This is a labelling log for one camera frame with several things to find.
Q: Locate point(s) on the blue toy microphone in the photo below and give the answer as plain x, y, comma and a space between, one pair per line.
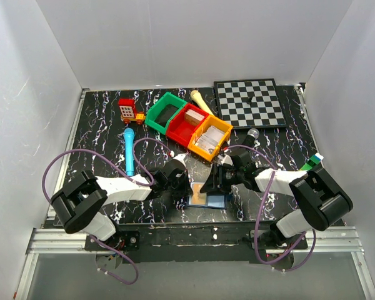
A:
128, 146

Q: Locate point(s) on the red plastic bin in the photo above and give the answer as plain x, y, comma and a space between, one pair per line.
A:
181, 131

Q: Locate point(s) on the green lego brick stack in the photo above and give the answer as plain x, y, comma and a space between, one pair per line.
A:
313, 161

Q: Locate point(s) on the red yellow toy train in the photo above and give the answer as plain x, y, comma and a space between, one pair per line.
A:
129, 113

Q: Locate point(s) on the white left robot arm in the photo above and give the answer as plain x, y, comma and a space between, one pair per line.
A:
77, 203

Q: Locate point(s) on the yellow plastic bin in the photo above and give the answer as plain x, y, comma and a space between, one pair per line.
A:
210, 121

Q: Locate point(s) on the black silver microphone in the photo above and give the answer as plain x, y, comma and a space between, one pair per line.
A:
251, 137

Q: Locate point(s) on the navy blue card holder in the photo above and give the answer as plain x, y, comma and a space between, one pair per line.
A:
215, 201

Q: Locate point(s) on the white cards stack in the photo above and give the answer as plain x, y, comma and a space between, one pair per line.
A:
210, 139

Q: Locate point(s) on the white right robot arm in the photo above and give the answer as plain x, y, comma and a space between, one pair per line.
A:
321, 202

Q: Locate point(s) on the black white chessboard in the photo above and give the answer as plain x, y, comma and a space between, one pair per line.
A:
265, 111

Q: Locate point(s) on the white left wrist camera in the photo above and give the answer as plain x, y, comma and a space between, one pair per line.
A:
179, 157

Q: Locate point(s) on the green plastic bin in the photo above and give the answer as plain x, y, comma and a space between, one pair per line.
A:
153, 112

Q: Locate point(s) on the cream toy microphone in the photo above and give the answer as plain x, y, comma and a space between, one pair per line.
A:
198, 99

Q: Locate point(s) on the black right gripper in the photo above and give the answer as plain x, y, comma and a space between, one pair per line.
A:
219, 177

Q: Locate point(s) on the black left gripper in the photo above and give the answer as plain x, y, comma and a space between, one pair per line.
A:
181, 190

